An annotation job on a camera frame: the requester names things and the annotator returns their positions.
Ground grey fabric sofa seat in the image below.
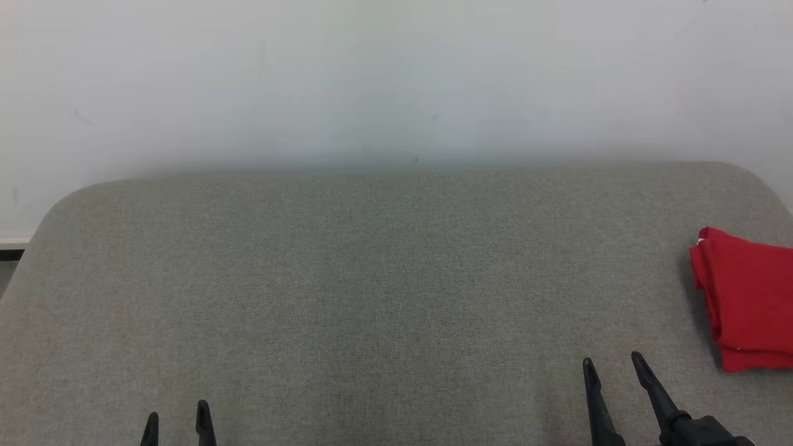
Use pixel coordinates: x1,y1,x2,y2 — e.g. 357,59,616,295
0,161,793,446

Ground red basketball jersey white sleeves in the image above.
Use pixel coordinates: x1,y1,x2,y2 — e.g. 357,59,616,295
690,227,793,373

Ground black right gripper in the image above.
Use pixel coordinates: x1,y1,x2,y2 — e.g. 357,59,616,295
582,351,757,446

